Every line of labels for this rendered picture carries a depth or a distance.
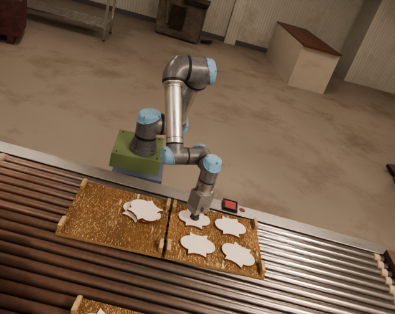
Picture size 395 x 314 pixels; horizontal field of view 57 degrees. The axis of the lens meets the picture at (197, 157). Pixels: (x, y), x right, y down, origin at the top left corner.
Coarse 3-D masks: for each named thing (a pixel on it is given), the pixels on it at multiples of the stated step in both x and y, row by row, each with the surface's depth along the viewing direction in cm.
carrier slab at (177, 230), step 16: (176, 208) 168; (176, 224) 158; (176, 240) 150; (224, 240) 157; (240, 240) 160; (256, 240) 163; (176, 256) 142; (192, 256) 144; (208, 256) 147; (224, 256) 149; (256, 256) 154; (240, 272) 144; (256, 272) 146
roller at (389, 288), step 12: (12, 192) 153; (24, 192) 153; (36, 192) 155; (60, 204) 154; (264, 252) 160; (288, 264) 159; (300, 264) 160; (336, 276) 160; (348, 276) 161; (384, 288) 161
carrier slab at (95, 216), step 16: (80, 192) 160; (96, 192) 163; (112, 192) 166; (128, 192) 169; (80, 208) 151; (96, 208) 154; (112, 208) 156; (160, 208) 165; (80, 224) 143; (96, 224) 145; (112, 224) 148; (128, 224) 150; (144, 224) 153; (160, 224) 155; (96, 240) 138; (112, 240) 140; (128, 240) 143; (144, 240) 145; (160, 256) 141
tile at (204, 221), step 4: (180, 212) 164; (184, 212) 165; (188, 212) 165; (180, 216) 162; (184, 216) 162; (188, 216) 163; (200, 216) 165; (204, 216) 166; (180, 220) 161; (184, 220) 160; (188, 220) 161; (192, 220) 162; (200, 220) 163; (204, 220) 164; (208, 220) 164; (188, 224) 158; (192, 224) 159; (196, 224) 160; (200, 224) 160; (204, 224) 161; (208, 224) 162; (200, 228) 159
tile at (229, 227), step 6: (222, 216) 170; (216, 222) 164; (222, 222) 166; (228, 222) 167; (234, 222) 168; (216, 228) 163; (222, 228) 162; (228, 228) 163; (234, 228) 164; (240, 228) 166; (222, 234) 160; (228, 234) 161; (234, 234) 161; (240, 234) 163
